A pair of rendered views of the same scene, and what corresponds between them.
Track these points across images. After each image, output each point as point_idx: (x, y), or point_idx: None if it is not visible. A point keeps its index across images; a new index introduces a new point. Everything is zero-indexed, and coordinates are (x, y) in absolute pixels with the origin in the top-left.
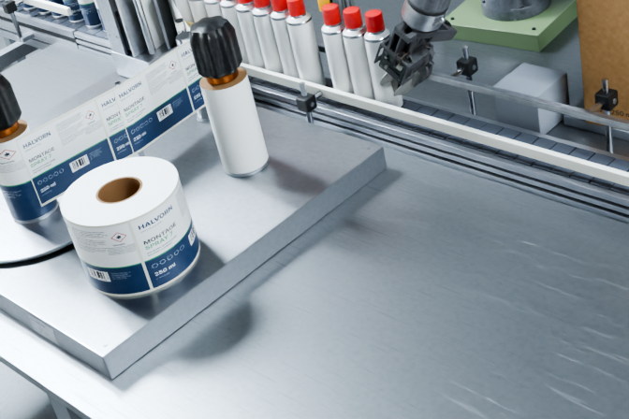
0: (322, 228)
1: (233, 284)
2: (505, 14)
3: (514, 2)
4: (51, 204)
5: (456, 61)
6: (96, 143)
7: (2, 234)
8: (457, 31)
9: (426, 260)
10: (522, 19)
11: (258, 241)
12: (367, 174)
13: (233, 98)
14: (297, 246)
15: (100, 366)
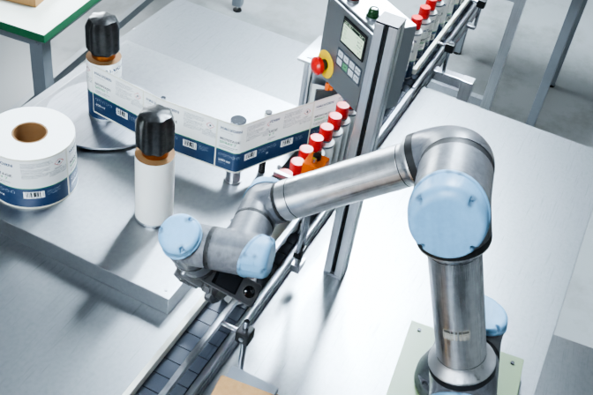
0: (83, 283)
1: (18, 241)
2: (416, 372)
3: (424, 373)
4: (101, 116)
5: (358, 347)
6: (135, 115)
7: (78, 103)
8: (251, 306)
9: (22, 357)
10: (417, 391)
11: (42, 240)
12: (146, 299)
13: (137, 167)
14: (62, 271)
15: None
